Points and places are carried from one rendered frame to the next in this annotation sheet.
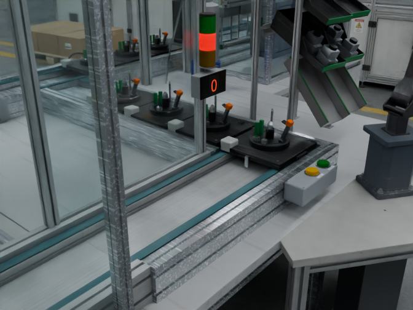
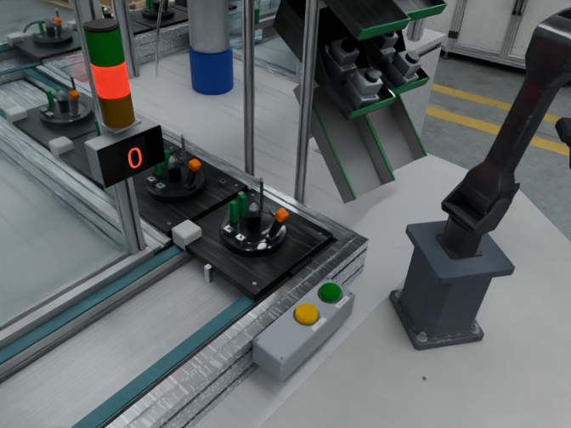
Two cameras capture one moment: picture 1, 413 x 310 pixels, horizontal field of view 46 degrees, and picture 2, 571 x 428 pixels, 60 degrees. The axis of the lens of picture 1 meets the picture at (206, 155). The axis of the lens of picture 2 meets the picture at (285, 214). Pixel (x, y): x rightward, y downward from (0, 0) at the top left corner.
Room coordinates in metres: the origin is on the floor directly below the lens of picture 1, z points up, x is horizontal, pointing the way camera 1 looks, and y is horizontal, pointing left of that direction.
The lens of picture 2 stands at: (0.75, -0.27, 1.65)
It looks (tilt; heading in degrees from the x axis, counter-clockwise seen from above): 38 degrees down; 359
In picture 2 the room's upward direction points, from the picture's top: 3 degrees clockwise
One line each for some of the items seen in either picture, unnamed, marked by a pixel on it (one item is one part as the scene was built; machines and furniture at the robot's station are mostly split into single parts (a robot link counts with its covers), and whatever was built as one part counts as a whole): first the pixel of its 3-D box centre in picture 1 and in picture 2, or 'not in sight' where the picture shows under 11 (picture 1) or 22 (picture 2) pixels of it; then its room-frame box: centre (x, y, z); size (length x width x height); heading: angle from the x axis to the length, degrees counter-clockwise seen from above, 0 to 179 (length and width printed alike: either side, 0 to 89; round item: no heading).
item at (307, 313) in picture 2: (311, 172); (306, 314); (1.33, -0.32, 0.96); 0.04 x 0.04 x 0.02
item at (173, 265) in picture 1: (259, 203); (204, 377); (1.22, -0.15, 0.91); 0.89 x 0.06 x 0.11; 140
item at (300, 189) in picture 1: (311, 181); (305, 325); (1.33, -0.32, 0.93); 0.21 x 0.07 x 0.06; 140
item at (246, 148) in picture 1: (268, 145); (253, 238); (1.53, -0.22, 0.96); 0.24 x 0.24 x 0.02; 50
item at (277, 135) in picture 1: (269, 140); (253, 231); (1.53, -0.22, 0.98); 0.14 x 0.14 x 0.02
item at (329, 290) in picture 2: (322, 164); (330, 293); (1.38, -0.37, 0.96); 0.04 x 0.04 x 0.02
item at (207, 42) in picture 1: (207, 40); (110, 77); (1.46, 0.00, 1.33); 0.05 x 0.05 x 0.05
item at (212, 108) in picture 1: (212, 114); (173, 170); (1.70, -0.02, 1.01); 0.24 x 0.24 x 0.13; 50
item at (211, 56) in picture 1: (207, 57); (116, 107); (1.46, 0.00, 1.28); 0.05 x 0.05 x 0.05
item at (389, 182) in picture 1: (390, 159); (445, 283); (1.42, -0.60, 0.96); 0.15 x 0.15 x 0.20; 13
